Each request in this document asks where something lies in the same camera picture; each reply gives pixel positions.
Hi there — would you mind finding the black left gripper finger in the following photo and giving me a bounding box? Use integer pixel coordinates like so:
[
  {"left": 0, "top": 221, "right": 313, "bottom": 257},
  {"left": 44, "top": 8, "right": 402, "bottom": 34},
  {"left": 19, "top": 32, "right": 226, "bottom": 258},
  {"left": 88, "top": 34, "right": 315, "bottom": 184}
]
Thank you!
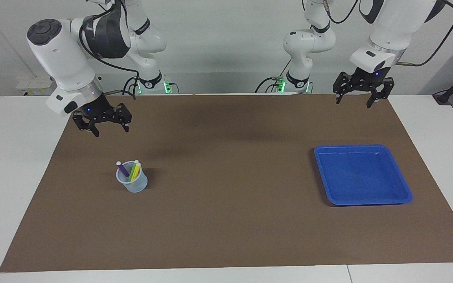
[
  {"left": 366, "top": 78, "right": 395, "bottom": 108},
  {"left": 333, "top": 72, "right": 356, "bottom": 105}
]

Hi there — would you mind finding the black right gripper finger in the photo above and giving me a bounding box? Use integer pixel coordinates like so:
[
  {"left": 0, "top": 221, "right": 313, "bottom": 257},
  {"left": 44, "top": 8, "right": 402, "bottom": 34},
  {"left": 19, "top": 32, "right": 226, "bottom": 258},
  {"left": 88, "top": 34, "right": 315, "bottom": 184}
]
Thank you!
[
  {"left": 72, "top": 112, "right": 100, "bottom": 138},
  {"left": 112, "top": 104, "right": 133, "bottom": 132}
]

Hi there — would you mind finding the translucent plastic cup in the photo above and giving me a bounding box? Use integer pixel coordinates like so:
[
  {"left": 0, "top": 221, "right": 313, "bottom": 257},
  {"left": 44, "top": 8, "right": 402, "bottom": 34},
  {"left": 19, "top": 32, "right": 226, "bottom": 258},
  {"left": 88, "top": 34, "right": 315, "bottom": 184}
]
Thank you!
[{"left": 116, "top": 161, "right": 148, "bottom": 193}]

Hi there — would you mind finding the blue plastic tray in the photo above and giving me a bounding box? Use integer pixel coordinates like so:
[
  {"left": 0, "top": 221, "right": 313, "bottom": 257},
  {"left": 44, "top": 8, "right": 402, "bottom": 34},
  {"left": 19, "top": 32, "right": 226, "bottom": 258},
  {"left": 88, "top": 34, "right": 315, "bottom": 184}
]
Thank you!
[{"left": 314, "top": 144, "right": 413, "bottom": 206}]

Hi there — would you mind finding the brown table mat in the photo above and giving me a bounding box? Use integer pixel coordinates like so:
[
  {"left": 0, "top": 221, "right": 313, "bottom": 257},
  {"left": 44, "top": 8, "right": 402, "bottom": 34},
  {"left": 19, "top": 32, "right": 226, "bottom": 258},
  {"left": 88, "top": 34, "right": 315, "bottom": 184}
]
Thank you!
[{"left": 0, "top": 94, "right": 453, "bottom": 272}]

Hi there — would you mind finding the black right base cable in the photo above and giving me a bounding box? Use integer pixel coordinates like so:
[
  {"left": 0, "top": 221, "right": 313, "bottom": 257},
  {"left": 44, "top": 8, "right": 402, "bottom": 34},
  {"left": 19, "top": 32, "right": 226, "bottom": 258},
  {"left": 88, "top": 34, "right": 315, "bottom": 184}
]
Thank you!
[{"left": 122, "top": 76, "right": 140, "bottom": 95}]

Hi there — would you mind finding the black base cable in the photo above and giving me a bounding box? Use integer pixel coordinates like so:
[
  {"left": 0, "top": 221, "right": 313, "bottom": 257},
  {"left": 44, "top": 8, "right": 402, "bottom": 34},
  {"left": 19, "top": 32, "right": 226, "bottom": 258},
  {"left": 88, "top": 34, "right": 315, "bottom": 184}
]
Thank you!
[
  {"left": 122, "top": 76, "right": 140, "bottom": 95},
  {"left": 255, "top": 58, "right": 292, "bottom": 94}
]

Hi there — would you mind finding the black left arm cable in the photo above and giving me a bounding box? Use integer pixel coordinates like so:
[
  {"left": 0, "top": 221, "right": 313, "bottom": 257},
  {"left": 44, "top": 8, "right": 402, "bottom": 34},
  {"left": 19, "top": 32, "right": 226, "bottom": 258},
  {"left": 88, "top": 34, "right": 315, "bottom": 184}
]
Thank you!
[{"left": 323, "top": 0, "right": 453, "bottom": 67}]

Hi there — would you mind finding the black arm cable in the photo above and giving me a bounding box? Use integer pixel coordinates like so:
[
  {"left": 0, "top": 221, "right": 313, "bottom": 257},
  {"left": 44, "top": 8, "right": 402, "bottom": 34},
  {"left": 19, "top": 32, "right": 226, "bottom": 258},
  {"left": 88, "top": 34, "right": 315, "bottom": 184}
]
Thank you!
[
  {"left": 323, "top": 0, "right": 453, "bottom": 67},
  {"left": 79, "top": 0, "right": 140, "bottom": 99}
]

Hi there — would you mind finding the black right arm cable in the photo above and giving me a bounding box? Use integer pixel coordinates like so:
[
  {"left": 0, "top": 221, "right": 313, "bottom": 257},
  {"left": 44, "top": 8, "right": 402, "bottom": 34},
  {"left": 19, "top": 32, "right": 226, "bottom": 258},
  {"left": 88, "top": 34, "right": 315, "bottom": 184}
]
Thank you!
[{"left": 79, "top": 0, "right": 140, "bottom": 99}]

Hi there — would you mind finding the black left base cable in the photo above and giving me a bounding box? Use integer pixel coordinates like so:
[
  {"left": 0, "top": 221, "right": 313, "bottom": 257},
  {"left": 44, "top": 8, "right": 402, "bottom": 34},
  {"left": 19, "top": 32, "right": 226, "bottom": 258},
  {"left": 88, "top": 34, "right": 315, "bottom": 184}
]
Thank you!
[{"left": 255, "top": 58, "right": 292, "bottom": 94}]

